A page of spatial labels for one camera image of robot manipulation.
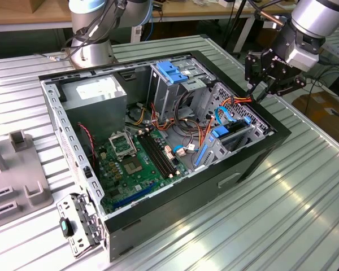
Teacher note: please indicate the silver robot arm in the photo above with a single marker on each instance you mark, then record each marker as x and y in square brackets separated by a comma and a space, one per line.
[87, 50]

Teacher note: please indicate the hard disk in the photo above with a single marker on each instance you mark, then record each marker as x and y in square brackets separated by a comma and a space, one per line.
[220, 132]

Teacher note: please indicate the grey power supply unit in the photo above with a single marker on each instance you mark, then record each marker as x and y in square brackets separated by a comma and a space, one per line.
[96, 113]

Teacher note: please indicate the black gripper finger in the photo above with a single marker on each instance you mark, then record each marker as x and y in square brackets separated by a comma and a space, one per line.
[291, 87]
[251, 67]

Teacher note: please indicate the grey metal disk bay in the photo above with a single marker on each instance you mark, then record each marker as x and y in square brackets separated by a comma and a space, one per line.
[258, 125]

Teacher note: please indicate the black RAM slot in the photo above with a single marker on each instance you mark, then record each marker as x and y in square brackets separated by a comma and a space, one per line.
[155, 155]
[161, 152]

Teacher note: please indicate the brown cardboard box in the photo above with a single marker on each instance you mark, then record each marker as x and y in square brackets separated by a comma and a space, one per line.
[322, 113]

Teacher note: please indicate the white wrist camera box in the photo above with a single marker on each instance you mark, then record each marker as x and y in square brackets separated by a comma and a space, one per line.
[305, 57]

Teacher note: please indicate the black latch with teal button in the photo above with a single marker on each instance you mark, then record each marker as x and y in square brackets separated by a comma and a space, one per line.
[65, 227]

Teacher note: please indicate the black PC case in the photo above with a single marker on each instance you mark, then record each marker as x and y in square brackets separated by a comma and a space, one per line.
[186, 203]

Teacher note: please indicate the grey parts rack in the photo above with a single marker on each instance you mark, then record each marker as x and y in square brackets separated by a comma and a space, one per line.
[19, 169]

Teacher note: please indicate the square brown base plate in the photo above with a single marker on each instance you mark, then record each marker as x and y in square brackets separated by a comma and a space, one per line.
[68, 57]

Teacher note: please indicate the blue expansion slot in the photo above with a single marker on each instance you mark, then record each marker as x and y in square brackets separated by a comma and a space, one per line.
[135, 195]

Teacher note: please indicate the wooden desk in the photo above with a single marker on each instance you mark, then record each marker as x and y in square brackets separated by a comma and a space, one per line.
[192, 9]

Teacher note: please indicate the green motherboard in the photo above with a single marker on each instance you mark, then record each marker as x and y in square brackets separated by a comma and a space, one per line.
[142, 176]

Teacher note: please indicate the metal card retention bracket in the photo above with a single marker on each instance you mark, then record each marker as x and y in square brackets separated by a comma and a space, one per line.
[74, 245]

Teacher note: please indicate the blue plastic drive latch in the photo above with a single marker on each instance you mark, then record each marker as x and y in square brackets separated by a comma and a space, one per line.
[169, 72]

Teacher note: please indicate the grey optical drive cage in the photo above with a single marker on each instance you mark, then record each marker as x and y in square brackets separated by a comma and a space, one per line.
[164, 96]

